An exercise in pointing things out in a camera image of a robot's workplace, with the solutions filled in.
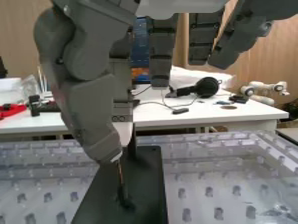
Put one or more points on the clear box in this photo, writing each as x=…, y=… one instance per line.
x=221, y=173

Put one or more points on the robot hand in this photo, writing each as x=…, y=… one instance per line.
x=88, y=66

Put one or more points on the red tray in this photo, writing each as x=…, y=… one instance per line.
x=10, y=110

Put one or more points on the thin stick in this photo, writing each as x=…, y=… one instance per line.
x=122, y=180

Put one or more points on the black headphones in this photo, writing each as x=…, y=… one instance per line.
x=206, y=87

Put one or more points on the black plate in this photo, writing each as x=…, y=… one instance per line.
x=146, y=186

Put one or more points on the small white jointed device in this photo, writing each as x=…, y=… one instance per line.
x=260, y=91

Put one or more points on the white desk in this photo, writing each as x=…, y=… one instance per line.
x=199, y=116

